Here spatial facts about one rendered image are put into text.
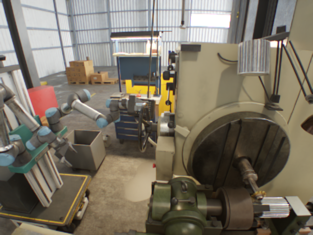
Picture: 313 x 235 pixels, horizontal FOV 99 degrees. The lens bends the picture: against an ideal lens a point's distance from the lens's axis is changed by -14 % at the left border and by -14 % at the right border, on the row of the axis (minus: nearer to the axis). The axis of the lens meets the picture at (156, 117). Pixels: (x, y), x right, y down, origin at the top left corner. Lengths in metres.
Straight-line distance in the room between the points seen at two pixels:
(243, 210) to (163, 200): 0.34
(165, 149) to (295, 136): 0.81
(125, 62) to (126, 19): 11.72
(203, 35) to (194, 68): 13.50
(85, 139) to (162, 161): 2.17
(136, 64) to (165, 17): 11.38
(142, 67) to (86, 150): 1.75
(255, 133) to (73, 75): 8.66
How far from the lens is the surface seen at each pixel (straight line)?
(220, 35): 14.61
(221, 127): 0.81
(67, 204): 2.10
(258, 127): 0.87
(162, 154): 0.89
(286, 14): 1.28
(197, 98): 0.83
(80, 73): 8.70
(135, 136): 3.00
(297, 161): 1.35
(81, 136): 2.95
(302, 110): 1.12
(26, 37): 5.60
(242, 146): 0.90
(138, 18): 14.46
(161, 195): 0.73
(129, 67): 3.07
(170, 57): 1.12
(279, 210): 0.94
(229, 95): 0.87
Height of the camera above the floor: 1.89
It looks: 26 degrees down
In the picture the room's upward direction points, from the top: straight up
